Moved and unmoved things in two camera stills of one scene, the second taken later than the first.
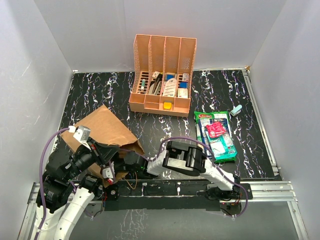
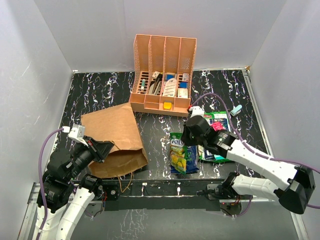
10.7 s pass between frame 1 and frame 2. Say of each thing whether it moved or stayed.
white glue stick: stayed
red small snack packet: stayed
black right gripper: moved
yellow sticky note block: stayed
